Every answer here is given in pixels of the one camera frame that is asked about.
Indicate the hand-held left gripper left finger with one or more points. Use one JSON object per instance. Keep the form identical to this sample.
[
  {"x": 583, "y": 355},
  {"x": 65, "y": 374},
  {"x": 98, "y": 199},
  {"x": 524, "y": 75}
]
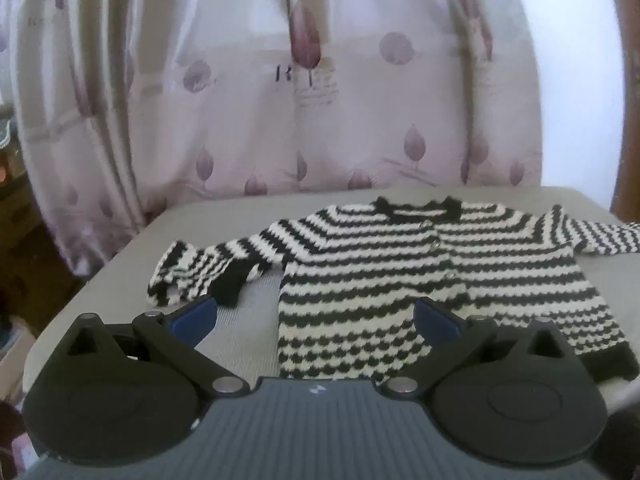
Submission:
[{"x": 192, "y": 319}]

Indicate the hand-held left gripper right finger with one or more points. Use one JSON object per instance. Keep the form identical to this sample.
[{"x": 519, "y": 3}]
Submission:
[{"x": 434, "y": 317}]

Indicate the dark wooden cabinet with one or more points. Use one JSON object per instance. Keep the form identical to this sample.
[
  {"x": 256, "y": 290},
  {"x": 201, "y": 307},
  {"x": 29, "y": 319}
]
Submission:
[{"x": 22, "y": 240}]

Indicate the pink leaf-print curtain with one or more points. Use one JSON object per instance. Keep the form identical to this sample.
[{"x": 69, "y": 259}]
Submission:
[{"x": 300, "y": 85}]

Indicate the brown wooden door frame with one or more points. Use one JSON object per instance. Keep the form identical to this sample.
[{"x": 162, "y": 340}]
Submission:
[{"x": 625, "y": 110}]

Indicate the black and white striped knitted sweater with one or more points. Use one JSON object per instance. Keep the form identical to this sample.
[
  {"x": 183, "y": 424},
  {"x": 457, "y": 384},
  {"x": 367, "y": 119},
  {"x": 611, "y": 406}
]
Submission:
[{"x": 350, "y": 285}]

